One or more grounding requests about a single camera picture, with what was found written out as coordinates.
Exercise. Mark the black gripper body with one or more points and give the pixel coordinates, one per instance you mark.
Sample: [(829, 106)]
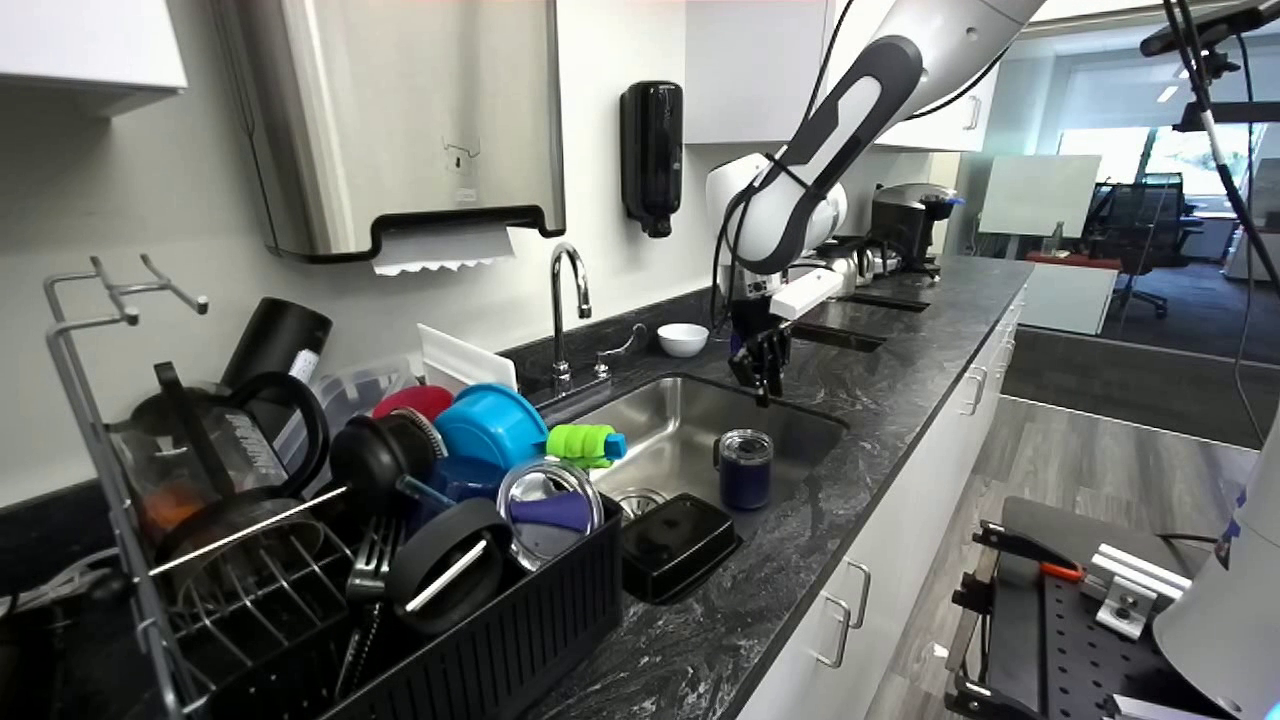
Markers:
[(750, 319)]

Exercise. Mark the dark blue steel thermos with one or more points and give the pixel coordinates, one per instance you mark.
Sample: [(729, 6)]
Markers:
[(747, 486)]

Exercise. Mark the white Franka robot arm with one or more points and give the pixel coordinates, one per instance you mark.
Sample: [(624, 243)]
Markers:
[(854, 106)]

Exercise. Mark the clear lid purple slider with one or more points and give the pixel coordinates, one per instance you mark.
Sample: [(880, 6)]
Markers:
[(548, 513)]

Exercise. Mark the black round lid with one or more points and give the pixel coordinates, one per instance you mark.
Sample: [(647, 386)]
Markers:
[(445, 564)]

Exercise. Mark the small white bowl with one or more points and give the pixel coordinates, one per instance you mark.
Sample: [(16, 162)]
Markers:
[(683, 343)]

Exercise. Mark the black flat countertop appliance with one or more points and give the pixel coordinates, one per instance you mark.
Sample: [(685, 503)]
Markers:
[(841, 338)]

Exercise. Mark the stainless steel sink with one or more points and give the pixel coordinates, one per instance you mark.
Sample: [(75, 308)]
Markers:
[(655, 414)]

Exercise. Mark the chrome faucet side lever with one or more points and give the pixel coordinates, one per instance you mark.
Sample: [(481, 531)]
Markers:
[(624, 349)]

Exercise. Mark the chrome sink faucet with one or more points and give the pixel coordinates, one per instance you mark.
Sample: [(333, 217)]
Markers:
[(569, 307)]

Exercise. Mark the black coffee machine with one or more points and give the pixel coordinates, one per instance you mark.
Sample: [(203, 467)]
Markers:
[(914, 221)]

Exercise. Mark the black plastic food container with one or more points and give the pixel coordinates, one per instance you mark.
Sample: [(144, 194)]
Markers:
[(675, 544)]

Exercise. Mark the white base cabinet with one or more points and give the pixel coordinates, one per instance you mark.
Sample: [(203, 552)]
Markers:
[(907, 575)]

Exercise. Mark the blue bowl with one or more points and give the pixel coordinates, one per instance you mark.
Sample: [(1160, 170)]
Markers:
[(486, 425)]

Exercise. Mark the white cutting board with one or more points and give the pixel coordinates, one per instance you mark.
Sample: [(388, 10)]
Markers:
[(465, 358)]

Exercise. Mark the white paper towel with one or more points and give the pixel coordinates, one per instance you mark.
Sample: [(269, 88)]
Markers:
[(462, 251)]

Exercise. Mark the white board panel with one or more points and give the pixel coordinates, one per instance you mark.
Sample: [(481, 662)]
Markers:
[(1042, 194)]

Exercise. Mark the red bowl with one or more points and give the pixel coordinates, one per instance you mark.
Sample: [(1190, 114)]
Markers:
[(416, 401)]

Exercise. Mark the black ribbed dish rack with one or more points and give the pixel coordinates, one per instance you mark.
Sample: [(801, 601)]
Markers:
[(504, 640)]

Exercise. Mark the black ladle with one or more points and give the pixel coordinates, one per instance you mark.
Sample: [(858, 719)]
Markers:
[(382, 446)]

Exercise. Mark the clear plastic container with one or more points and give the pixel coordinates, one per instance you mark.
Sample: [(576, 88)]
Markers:
[(362, 386)]

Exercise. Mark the black office chair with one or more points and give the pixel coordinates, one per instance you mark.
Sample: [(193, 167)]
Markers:
[(1133, 224)]

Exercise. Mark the steel paper towel dispenser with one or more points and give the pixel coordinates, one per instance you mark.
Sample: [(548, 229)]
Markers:
[(403, 123)]

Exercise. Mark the black breadboard table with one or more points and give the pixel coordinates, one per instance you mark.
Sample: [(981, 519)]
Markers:
[(1067, 655)]

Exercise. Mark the black spatula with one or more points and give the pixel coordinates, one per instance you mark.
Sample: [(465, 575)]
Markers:
[(372, 560)]

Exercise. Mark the black tumbler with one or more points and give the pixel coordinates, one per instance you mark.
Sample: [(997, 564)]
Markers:
[(272, 343)]

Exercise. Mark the glass coffee pot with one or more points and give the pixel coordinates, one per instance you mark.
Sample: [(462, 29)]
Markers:
[(184, 455)]

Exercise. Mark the black wall soap dispenser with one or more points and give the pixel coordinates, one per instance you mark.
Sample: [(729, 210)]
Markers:
[(655, 155)]

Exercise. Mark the aluminium bracket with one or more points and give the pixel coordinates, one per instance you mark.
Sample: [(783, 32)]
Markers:
[(1133, 584)]

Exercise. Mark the black camera tripod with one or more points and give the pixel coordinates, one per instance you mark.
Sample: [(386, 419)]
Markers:
[(1205, 83)]

